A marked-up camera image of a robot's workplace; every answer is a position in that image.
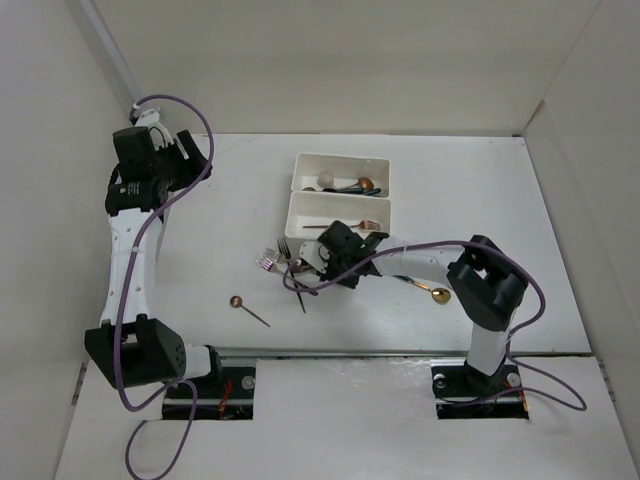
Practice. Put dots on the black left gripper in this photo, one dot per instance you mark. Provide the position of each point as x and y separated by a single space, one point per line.
190 166

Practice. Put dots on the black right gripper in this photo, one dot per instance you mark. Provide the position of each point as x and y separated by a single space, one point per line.
350 283

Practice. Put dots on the copper fork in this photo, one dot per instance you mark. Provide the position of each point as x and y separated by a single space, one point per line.
364 225

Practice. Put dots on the black spoon green handle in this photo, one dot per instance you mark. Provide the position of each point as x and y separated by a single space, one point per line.
356 190

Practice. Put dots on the large copper spoon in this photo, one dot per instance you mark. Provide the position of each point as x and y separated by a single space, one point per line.
362 183

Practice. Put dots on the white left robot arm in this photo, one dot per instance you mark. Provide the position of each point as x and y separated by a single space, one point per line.
131 347

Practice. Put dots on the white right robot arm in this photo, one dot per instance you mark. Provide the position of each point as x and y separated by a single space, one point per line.
488 286

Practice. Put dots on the white near plastic container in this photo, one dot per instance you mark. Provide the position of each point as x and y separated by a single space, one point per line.
306 208

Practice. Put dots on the white plastic container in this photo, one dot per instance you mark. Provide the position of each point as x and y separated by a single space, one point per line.
306 208
344 170

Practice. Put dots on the black fork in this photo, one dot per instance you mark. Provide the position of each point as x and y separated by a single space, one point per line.
286 253

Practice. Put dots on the white ceramic spoon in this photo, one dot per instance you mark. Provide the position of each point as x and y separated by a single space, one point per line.
326 180

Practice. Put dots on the white far plastic container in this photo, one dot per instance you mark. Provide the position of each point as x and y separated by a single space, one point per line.
344 170

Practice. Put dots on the small copper spoon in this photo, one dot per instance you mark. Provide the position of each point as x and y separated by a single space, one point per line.
236 302

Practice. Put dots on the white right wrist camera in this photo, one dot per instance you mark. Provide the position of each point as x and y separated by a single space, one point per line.
312 255

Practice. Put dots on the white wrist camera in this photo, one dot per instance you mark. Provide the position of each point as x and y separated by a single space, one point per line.
151 119
312 255

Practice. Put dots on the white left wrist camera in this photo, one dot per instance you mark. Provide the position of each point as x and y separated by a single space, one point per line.
151 119

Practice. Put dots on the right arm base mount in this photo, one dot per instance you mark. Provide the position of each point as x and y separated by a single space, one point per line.
463 394

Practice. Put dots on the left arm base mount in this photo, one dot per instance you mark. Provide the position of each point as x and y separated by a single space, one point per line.
230 400

